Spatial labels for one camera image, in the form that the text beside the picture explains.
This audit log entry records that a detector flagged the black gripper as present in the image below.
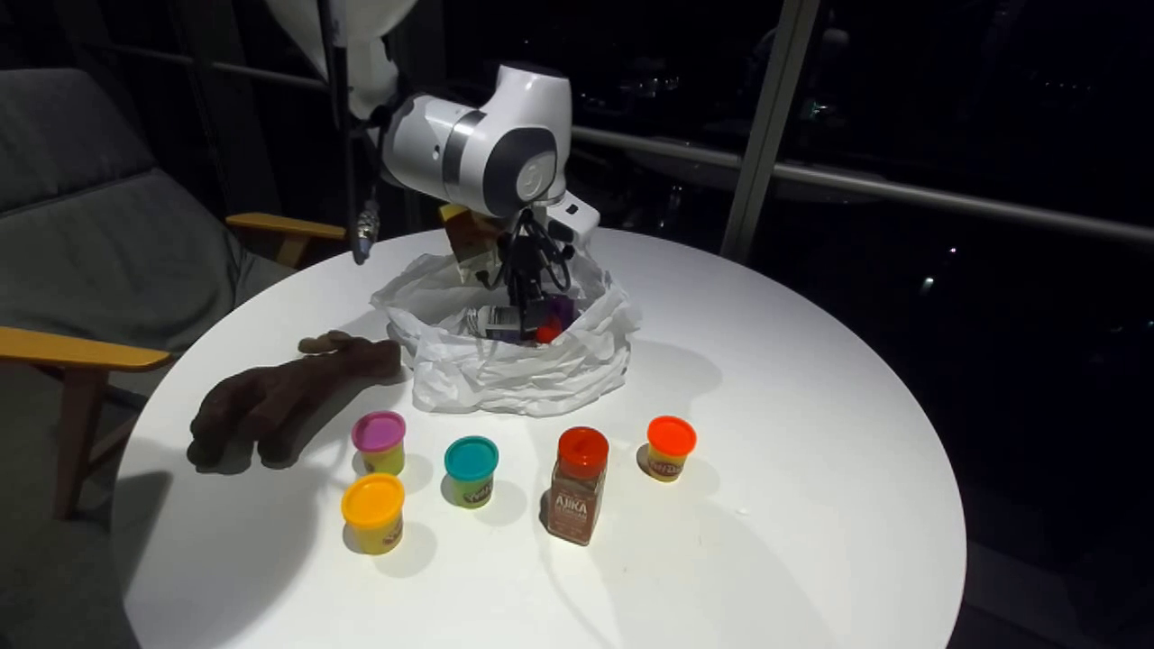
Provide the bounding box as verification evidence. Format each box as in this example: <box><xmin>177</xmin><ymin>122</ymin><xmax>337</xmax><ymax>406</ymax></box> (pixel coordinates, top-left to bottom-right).
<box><xmin>497</xmin><ymin>213</ymin><xmax>578</xmax><ymax>336</ymax></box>

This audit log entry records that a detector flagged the teal lid dough container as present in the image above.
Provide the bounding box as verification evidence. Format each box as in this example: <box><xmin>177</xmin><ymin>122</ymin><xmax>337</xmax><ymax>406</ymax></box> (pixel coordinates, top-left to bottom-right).
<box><xmin>437</xmin><ymin>432</ymin><xmax>502</xmax><ymax>507</ymax></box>

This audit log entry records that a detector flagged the spice jar with red lid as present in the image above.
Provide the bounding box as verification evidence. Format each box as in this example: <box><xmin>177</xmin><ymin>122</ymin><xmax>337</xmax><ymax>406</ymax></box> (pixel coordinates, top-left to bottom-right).
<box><xmin>537</xmin><ymin>423</ymin><xmax>611</xmax><ymax>552</ymax></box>

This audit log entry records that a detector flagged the orange lid dough container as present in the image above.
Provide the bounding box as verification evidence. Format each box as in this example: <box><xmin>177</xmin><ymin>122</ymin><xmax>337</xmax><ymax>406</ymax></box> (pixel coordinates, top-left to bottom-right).
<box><xmin>637</xmin><ymin>410</ymin><xmax>701</xmax><ymax>488</ymax></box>

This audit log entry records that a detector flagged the pink lid dough container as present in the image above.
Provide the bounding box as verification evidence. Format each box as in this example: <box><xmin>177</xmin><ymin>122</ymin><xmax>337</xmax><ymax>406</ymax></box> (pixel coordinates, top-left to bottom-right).
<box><xmin>348</xmin><ymin>406</ymin><xmax>411</xmax><ymax>477</ymax></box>

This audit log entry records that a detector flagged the yellow lid dough container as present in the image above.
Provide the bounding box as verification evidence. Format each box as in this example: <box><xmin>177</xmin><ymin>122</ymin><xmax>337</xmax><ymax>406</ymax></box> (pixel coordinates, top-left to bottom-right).
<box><xmin>336</xmin><ymin>470</ymin><xmax>408</xmax><ymax>558</ymax></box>

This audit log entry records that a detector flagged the brown deer plush toy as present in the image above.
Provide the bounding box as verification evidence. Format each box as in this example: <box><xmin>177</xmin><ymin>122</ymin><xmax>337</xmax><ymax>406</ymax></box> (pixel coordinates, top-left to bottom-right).
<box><xmin>185</xmin><ymin>333</ymin><xmax>408</xmax><ymax>477</ymax></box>

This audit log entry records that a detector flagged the white plastic bag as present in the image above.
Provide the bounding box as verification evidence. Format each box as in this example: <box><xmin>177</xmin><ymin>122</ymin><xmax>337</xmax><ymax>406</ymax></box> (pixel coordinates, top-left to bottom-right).
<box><xmin>367</xmin><ymin>247</ymin><xmax>637</xmax><ymax>420</ymax></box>

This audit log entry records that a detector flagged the horizontal metal railing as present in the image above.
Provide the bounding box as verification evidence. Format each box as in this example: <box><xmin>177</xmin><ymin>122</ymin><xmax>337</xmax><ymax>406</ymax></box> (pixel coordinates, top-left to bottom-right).
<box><xmin>570</xmin><ymin>122</ymin><xmax>1154</xmax><ymax>255</ymax></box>

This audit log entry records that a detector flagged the grey armchair with wooden arms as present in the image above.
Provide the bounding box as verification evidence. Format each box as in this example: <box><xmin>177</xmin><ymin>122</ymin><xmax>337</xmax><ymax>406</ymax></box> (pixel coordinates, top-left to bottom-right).
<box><xmin>0</xmin><ymin>66</ymin><xmax>353</xmax><ymax>521</ymax></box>

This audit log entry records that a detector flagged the taped wrist camera box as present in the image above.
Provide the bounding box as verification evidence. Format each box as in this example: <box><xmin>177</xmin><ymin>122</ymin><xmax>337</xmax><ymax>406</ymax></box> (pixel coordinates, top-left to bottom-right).
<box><xmin>431</xmin><ymin>203</ymin><xmax>507</xmax><ymax>279</ymax></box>

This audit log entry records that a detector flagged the black cable with silver connector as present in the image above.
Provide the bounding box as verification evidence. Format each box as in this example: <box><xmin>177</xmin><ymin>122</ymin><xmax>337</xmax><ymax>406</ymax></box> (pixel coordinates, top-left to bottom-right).
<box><xmin>314</xmin><ymin>0</ymin><xmax>382</xmax><ymax>272</ymax></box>

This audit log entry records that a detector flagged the vertical metal post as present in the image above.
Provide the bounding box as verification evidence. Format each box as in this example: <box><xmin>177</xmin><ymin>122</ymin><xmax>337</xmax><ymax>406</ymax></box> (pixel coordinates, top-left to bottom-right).
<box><xmin>716</xmin><ymin>0</ymin><xmax>822</xmax><ymax>262</ymax></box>

